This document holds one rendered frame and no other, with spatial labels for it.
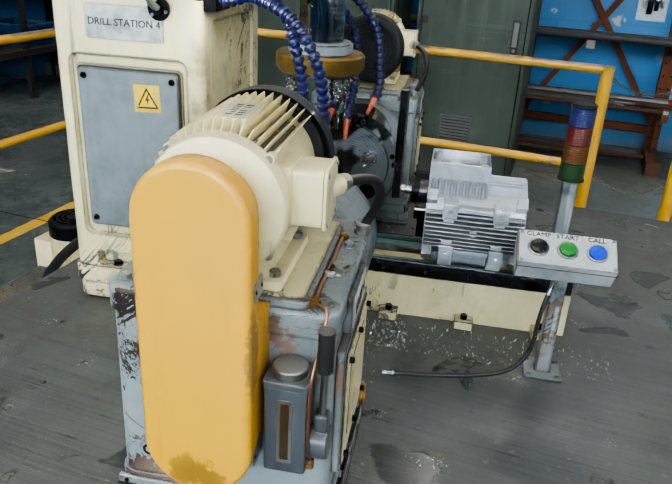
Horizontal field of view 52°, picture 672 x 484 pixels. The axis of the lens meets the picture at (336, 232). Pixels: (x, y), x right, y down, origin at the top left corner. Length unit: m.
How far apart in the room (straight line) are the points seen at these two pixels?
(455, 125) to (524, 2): 0.84
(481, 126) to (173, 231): 3.92
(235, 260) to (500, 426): 0.69
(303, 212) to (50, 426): 0.64
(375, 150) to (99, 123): 0.64
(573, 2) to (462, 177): 4.94
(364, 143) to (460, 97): 2.87
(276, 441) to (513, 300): 0.79
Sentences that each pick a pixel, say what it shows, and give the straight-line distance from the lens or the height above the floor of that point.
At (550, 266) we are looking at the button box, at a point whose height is 1.04.
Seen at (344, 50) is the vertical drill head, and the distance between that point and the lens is 1.37.
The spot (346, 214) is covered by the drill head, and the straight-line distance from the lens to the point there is 1.12.
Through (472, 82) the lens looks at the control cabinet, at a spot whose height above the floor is 0.74.
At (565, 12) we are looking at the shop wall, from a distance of 6.28.
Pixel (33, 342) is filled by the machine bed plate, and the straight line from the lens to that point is 1.46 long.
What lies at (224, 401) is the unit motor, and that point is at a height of 1.08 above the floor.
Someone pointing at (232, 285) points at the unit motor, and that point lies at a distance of 0.69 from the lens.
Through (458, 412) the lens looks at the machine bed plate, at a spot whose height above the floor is 0.80.
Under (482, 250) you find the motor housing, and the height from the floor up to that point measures 0.98.
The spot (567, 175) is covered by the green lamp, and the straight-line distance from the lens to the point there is 1.75.
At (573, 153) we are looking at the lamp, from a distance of 1.73.
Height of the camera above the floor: 1.55
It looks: 24 degrees down
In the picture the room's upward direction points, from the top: 3 degrees clockwise
